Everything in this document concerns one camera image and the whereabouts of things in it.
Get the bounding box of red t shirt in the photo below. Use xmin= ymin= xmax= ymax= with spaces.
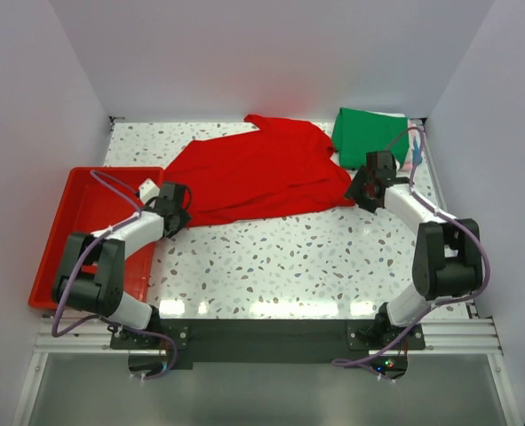
xmin=163 ymin=114 xmax=354 ymax=227

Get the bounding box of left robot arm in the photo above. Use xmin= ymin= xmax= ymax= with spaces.
xmin=51 ymin=180 xmax=192 ymax=351

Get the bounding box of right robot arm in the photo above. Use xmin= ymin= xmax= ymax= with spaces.
xmin=346 ymin=151 xmax=484 ymax=351

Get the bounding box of pink folded t shirt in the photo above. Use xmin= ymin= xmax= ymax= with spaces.
xmin=402 ymin=152 xmax=413 ymax=171

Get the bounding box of green folded t shirt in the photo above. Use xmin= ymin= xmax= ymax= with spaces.
xmin=331 ymin=107 xmax=410 ymax=169

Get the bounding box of teal folded t shirt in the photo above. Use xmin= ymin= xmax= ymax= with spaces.
xmin=412 ymin=136 xmax=422 ymax=164

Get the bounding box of red plastic tray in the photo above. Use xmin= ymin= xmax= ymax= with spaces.
xmin=28 ymin=166 xmax=165 ymax=311

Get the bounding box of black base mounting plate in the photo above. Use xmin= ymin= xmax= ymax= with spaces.
xmin=110 ymin=319 xmax=402 ymax=373

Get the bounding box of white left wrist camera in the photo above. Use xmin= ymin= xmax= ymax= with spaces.
xmin=138 ymin=178 xmax=160 ymax=204

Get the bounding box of aluminium frame rail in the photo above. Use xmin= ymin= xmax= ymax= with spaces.
xmin=34 ymin=319 xmax=502 ymax=358

